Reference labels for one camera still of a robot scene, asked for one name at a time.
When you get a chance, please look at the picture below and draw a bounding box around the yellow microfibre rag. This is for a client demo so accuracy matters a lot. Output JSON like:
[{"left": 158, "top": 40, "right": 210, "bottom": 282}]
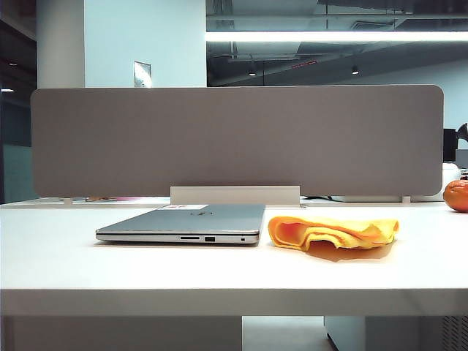
[{"left": 268, "top": 215, "right": 401, "bottom": 252}]

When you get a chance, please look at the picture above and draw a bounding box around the silver closed laptop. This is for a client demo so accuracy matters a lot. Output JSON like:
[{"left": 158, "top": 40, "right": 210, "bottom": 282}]
[{"left": 95, "top": 203, "right": 267, "bottom": 246}]

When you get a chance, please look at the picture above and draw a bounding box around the grey fabric desk divider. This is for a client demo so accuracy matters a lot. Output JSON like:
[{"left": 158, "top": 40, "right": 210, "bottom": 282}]
[{"left": 30, "top": 85, "right": 445, "bottom": 198}]

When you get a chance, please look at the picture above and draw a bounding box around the black background monitor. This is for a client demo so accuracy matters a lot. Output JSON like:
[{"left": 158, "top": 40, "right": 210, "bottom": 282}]
[{"left": 443, "top": 123, "right": 468, "bottom": 162}]

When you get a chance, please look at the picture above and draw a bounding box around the orange tangerine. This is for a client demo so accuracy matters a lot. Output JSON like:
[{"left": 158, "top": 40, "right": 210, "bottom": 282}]
[{"left": 442, "top": 179, "right": 468, "bottom": 213}]

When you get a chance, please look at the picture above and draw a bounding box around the framed wall notice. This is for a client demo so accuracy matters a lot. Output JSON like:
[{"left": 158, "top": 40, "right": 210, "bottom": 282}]
[{"left": 133, "top": 60, "right": 152, "bottom": 88}]

